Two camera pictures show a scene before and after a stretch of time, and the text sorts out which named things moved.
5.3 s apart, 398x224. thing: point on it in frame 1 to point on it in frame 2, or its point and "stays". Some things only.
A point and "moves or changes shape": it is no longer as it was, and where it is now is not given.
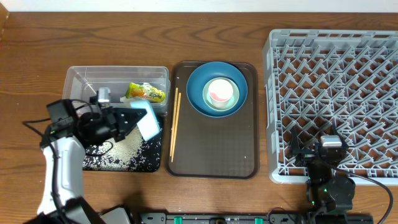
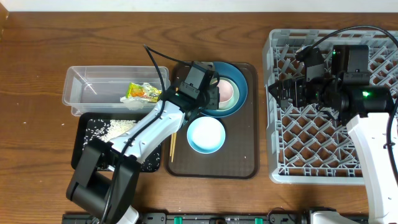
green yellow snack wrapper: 145,91 stays
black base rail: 255,218 stays
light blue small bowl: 148,125 moves or changes shape
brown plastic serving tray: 200,147 stays
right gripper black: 306,155 to 298,86
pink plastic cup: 221,91 stays
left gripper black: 109,117 to 215,104
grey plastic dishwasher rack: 316,80 stays
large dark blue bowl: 204,73 stays
